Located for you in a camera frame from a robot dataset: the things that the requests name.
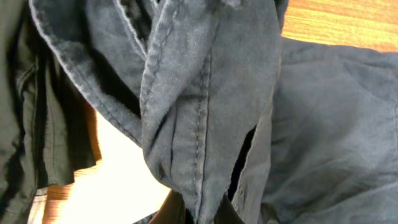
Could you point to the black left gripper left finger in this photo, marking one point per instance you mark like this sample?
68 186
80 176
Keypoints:
172 210

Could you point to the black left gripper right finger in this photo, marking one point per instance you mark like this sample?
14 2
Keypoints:
226 213

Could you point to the folded black garment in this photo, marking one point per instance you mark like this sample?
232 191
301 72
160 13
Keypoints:
44 134

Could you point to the blue denim shorts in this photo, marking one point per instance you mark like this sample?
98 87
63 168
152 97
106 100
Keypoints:
227 110

